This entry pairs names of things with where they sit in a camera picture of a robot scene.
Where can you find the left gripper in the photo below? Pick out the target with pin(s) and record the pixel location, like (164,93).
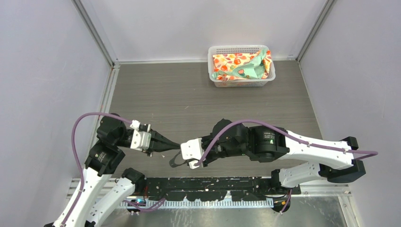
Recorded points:
(159,142)

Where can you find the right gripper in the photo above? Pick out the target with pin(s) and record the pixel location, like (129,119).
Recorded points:
(207,160)

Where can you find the large metal keyring disc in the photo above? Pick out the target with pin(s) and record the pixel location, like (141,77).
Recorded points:
(173,162)

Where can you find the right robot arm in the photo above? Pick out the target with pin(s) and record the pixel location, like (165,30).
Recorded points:
(321,159)

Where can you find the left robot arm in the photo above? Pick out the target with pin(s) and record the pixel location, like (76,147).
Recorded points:
(114,132)

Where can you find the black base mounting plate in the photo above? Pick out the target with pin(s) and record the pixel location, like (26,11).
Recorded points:
(209,188)

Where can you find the floral patterned cloth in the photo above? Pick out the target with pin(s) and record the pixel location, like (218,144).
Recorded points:
(237,66)

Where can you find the white plastic basket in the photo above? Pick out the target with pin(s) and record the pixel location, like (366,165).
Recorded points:
(227,49)

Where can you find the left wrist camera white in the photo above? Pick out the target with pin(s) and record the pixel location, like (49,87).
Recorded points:
(141,136)

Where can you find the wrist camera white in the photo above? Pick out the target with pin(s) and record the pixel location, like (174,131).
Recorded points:
(192,152)
(141,136)

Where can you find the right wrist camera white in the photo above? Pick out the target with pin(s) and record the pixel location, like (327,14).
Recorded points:
(192,152)

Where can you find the aluminium frame rail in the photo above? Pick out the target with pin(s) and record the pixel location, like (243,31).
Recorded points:
(141,204)

